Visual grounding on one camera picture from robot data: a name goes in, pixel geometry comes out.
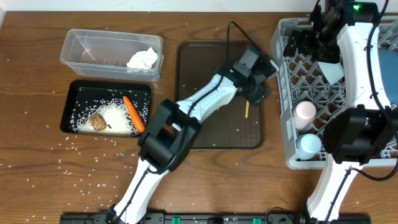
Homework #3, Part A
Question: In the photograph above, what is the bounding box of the orange carrot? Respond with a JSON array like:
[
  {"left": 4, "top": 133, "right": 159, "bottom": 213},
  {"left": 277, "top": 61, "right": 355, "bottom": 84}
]
[{"left": 123, "top": 96, "right": 145, "bottom": 133}]

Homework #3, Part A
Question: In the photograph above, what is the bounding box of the dark brown serving tray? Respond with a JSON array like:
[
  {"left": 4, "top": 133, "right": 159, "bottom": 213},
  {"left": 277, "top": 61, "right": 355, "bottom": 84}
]
[{"left": 175, "top": 40, "right": 265, "bottom": 150}]

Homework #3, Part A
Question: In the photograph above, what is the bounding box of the brown food scrap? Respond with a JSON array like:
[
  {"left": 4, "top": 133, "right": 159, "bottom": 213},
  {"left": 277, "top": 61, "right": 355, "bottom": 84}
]
[{"left": 88, "top": 114, "right": 107, "bottom": 131}]

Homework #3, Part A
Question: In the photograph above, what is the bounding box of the grey dishwasher rack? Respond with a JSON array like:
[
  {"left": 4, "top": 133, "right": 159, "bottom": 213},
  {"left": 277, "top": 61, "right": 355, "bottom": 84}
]
[{"left": 271, "top": 16, "right": 397, "bottom": 170}]

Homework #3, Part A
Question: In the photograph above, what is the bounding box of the light blue bowl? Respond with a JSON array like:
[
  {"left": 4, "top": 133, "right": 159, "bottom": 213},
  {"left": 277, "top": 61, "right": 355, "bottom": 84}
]
[{"left": 318, "top": 62, "right": 344, "bottom": 85}]

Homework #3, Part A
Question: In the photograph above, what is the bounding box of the dark blue plate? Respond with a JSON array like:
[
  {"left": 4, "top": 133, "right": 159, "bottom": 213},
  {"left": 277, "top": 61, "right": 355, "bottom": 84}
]
[{"left": 378, "top": 49, "right": 398, "bottom": 104}]

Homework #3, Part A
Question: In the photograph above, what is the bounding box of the pile of white rice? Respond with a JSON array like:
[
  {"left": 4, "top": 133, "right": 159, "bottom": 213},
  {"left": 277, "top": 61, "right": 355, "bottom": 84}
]
[{"left": 67, "top": 87, "right": 150, "bottom": 137}]

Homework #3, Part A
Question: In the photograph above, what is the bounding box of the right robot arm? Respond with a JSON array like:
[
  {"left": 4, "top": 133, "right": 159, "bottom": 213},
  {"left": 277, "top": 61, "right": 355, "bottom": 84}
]
[{"left": 284, "top": 0, "right": 397, "bottom": 223}]

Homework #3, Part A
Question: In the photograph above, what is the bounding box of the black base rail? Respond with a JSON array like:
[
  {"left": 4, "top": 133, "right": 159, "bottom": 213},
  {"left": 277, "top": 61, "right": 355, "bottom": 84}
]
[{"left": 58, "top": 208, "right": 373, "bottom": 224}]

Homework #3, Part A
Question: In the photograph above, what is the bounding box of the white tissue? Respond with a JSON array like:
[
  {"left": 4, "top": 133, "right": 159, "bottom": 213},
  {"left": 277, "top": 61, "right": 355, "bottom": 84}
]
[{"left": 126, "top": 47, "right": 158, "bottom": 70}]

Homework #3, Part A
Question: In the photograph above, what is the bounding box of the black waste tray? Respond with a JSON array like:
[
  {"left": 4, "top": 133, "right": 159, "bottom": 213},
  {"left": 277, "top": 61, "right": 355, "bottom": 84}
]
[{"left": 60, "top": 80, "right": 151, "bottom": 138}]

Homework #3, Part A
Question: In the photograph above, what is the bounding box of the pink cup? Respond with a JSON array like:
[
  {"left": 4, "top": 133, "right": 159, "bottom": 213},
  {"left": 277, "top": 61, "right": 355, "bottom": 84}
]
[{"left": 292, "top": 101, "right": 317, "bottom": 129}]

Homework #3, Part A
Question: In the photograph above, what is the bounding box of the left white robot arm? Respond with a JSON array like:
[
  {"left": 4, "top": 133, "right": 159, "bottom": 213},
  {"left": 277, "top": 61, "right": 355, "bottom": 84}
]
[{"left": 105, "top": 47, "right": 278, "bottom": 223}]

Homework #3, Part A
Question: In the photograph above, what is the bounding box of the light blue cup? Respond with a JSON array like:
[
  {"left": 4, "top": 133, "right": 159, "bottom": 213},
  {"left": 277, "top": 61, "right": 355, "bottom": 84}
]
[{"left": 296, "top": 134, "right": 322, "bottom": 160}]

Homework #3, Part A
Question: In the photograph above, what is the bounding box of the clear plastic bin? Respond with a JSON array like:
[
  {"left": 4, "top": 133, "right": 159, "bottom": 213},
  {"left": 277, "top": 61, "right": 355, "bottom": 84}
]
[{"left": 60, "top": 29, "right": 164, "bottom": 82}]

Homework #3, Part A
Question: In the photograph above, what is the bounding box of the black cable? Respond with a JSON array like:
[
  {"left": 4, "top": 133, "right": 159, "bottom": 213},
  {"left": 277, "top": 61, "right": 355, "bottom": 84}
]
[{"left": 225, "top": 20, "right": 262, "bottom": 63}]

